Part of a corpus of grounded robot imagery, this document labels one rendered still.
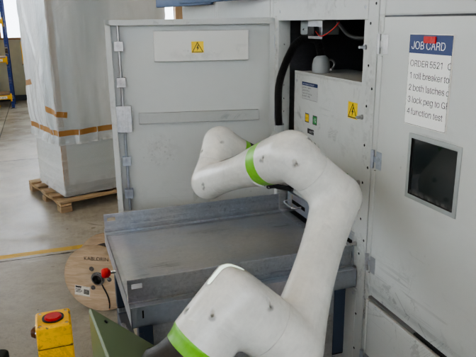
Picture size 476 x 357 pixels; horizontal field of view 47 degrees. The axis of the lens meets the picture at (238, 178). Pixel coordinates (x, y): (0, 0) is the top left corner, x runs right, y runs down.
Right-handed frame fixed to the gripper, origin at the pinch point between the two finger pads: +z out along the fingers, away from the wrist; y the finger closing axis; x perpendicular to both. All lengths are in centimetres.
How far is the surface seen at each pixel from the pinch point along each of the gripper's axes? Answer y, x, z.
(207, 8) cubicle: -54, -122, -26
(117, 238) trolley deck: 46, -22, -44
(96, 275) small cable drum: 101, -128, -13
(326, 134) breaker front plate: -18.7, 0.4, -2.3
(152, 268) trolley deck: 43, 6, -38
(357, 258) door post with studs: 11.2, 29.8, 9.6
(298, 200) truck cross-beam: 6.9, -17.6, 11.4
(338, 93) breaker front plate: -31.2, 6.9, -9.5
